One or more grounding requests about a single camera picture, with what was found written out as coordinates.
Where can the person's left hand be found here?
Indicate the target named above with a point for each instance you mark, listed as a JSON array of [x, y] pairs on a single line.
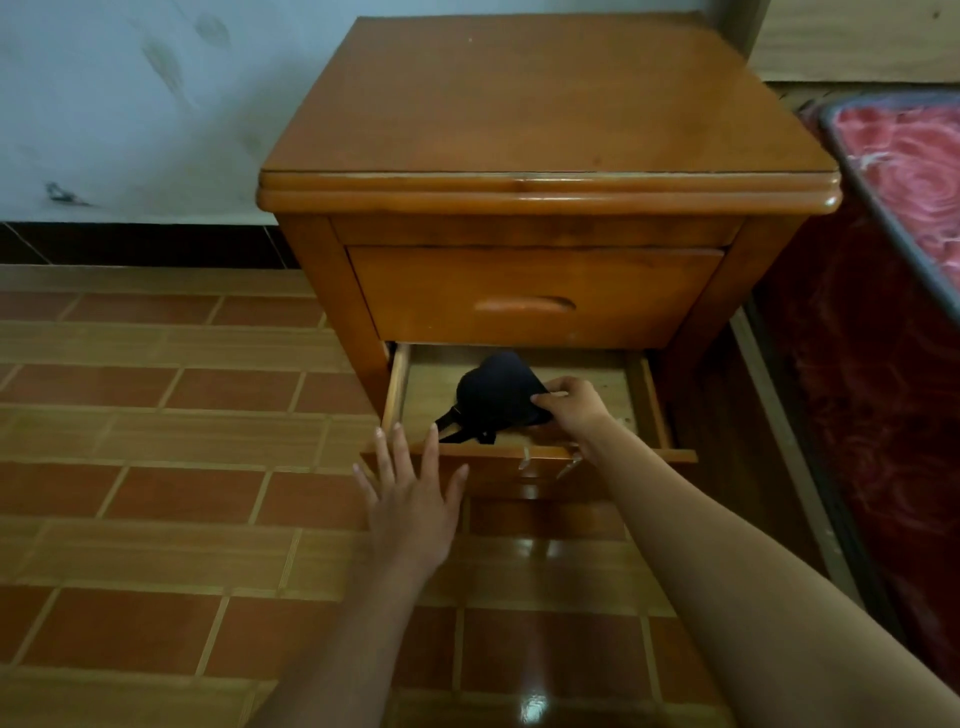
[[411, 525]]

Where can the person's right hand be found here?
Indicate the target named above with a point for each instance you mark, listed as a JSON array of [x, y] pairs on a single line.
[[576, 411]]

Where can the person's left little finger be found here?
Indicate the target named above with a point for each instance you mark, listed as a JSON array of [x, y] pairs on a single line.
[[364, 485]]

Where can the person's left thumb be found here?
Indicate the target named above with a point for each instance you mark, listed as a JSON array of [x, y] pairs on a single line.
[[456, 491]]

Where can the person's right fingers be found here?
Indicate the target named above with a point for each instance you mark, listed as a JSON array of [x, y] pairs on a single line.
[[553, 396]]

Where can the person's left middle finger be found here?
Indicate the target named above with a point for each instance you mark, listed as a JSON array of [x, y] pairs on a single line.
[[405, 453]]

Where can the black bra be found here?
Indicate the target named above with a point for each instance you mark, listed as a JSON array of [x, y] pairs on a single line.
[[491, 399]]

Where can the person's right forearm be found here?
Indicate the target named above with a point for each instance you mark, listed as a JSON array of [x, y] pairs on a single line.
[[750, 585]]

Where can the person's left forearm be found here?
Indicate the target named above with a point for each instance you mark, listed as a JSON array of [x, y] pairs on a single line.
[[341, 649]]

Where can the open wooden drawer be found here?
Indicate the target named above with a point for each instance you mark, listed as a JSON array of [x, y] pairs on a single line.
[[525, 420]]

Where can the closed wooden drawer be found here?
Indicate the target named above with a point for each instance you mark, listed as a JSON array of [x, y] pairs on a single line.
[[534, 296]]

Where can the wooden nightstand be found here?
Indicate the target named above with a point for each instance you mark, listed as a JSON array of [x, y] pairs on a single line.
[[544, 202]]

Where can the red floral mattress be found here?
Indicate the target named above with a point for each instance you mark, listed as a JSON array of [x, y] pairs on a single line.
[[885, 322]]

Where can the wooden bed frame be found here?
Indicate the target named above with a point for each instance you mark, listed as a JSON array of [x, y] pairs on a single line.
[[832, 67]]

